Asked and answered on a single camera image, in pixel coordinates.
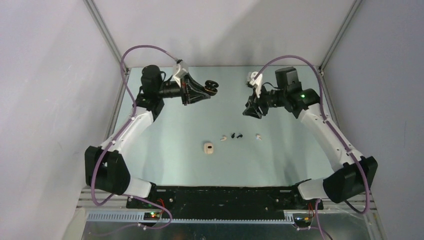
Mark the black earbud charging case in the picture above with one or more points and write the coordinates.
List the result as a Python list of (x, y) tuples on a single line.
[(211, 87)]

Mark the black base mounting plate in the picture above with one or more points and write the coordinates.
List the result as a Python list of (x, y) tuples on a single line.
[(225, 203)]

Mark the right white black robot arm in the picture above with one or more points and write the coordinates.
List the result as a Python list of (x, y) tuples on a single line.
[(353, 173)]

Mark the left controller circuit board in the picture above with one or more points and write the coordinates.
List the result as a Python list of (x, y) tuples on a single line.
[(152, 216)]

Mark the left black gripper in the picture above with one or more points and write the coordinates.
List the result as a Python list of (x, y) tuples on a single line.
[(186, 82)]

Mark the controller circuit board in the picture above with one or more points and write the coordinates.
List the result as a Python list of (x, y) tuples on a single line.
[(152, 216), (303, 222)]

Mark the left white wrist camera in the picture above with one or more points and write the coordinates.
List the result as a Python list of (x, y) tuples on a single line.
[(180, 69)]

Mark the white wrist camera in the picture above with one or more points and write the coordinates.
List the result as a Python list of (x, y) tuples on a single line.
[(180, 69), (255, 81)]

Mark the right controller circuit board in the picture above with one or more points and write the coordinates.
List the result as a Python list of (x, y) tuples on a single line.
[(303, 222)]

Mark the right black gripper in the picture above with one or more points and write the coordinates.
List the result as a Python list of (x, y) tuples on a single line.
[(253, 110)]

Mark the aluminium frame rail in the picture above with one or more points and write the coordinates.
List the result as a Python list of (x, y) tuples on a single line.
[(119, 202)]

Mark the beige earbud charging case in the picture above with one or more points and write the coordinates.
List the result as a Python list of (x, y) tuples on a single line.
[(208, 148)]

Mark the grey slotted cable duct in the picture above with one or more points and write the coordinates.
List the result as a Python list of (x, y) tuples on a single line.
[(137, 217)]

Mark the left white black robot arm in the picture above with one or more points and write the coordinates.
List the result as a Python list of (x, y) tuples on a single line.
[(105, 166)]

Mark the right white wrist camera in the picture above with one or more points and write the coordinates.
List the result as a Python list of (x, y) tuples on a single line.
[(255, 81)]

